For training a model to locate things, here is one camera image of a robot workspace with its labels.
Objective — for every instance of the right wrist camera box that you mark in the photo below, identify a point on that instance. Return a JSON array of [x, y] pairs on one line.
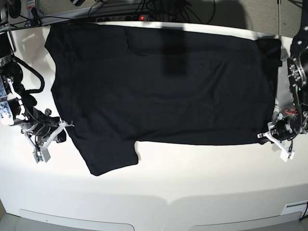
[[41, 156]]

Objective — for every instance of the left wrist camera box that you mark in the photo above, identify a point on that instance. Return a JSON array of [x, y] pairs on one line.
[[286, 155]]

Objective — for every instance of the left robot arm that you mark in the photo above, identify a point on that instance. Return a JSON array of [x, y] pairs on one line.
[[297, 65]]

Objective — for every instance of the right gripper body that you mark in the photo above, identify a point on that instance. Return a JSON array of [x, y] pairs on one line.
[[37, 126]]

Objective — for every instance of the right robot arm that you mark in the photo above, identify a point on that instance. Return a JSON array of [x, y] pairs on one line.
[[17, 104]]

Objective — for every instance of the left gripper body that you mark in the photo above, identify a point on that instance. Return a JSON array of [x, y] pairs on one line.
[[287, 128]]

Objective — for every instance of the black power strip red switch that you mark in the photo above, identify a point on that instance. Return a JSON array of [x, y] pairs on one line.
[[136, 17]]

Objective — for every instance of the black T-shirt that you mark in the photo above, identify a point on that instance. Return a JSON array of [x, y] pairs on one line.
[[121, 84]]

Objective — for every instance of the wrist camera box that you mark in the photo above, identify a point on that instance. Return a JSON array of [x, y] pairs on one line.
[[286, 155], [41, 156]]

